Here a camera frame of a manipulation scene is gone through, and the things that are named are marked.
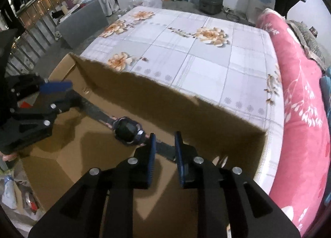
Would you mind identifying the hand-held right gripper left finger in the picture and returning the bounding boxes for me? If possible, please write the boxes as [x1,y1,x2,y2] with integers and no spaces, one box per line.
[28,133,157,238]

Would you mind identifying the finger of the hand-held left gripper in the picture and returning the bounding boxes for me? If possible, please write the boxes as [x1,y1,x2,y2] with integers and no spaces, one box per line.
[6,74,73,97]
[11,90,84,135]

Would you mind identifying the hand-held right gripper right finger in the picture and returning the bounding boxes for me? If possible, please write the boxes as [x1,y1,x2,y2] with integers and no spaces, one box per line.
[174,131,302,238]

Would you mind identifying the dark purple smartwatch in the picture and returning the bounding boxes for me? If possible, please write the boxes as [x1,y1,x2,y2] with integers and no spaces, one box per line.
[75,97,179,163]

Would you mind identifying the brown cardboard box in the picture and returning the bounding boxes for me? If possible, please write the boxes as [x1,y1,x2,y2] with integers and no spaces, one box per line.
[19,53,268,238]

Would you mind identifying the person's left hand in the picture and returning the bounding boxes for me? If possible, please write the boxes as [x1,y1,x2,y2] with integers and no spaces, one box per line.
[0,151,18,162]

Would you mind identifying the clear plastic bottle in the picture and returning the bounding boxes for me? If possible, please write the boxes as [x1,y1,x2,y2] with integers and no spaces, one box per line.
[1,174,19,209]

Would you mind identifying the metal railing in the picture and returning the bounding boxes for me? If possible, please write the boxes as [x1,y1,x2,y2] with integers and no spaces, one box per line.
[8,0,78,73]

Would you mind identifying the grey cabinet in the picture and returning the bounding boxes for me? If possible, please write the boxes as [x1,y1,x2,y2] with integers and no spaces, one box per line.
[55,0,109,49]

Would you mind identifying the floral checked bed sheet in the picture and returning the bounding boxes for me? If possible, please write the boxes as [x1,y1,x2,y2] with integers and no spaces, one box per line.
[79,6,285,197]

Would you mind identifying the pink floral blanket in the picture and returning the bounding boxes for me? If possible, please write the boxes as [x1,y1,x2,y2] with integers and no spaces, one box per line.
[256,9,331,238]

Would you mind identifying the black rice cooker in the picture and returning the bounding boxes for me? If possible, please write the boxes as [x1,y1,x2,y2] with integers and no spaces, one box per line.
[199,0,224,15]

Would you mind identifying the blue patterned pillow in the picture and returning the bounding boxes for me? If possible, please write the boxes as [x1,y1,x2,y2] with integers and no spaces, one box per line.
[319,67,331,124]

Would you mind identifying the white water dispenser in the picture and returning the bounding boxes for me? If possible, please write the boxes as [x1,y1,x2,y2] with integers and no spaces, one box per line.
[247,0,275,25]

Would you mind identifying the grey patterned cushion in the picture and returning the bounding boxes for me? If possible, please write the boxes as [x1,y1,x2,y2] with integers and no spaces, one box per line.
[286,19,329,70]

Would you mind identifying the tangled cables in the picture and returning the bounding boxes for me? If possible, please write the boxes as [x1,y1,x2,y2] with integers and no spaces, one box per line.
[225,7,246,21]

